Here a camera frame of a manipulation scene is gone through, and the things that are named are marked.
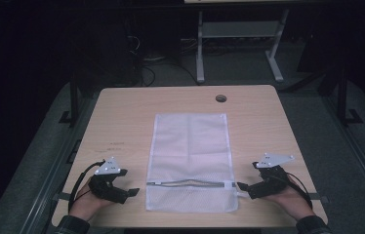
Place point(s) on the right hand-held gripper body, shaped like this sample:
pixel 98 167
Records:
pixel 273 182

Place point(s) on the white metal desk frame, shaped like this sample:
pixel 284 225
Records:
pixel 239 30

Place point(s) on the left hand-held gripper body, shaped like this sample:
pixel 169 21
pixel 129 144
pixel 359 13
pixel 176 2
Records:
pixel 107 191

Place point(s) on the white mesh laundry bag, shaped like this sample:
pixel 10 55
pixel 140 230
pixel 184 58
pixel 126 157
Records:
pixel 190 143

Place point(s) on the person's right hand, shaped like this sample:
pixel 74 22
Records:
pixel 292 201

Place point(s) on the person's left hand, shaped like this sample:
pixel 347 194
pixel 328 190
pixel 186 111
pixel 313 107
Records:
pixel 84 204

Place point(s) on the black metal stand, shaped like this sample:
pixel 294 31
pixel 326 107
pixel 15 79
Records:
pixel 74 97
pixel 342 97

